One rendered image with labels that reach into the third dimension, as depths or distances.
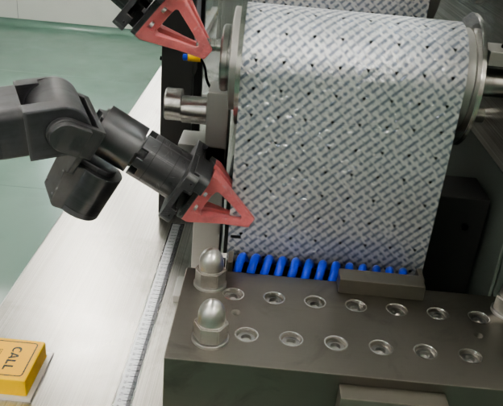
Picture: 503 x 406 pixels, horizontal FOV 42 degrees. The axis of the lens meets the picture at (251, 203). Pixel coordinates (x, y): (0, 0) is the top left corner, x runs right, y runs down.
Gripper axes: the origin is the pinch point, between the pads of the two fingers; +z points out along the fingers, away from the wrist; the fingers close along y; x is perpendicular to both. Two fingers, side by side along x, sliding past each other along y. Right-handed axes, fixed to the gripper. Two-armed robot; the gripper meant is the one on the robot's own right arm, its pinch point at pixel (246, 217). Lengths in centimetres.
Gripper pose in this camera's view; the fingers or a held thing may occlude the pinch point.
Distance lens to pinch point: 76.4
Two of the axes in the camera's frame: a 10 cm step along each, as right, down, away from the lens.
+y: -0.4, 4.4, -8.9
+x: 5.6, -7.3, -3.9
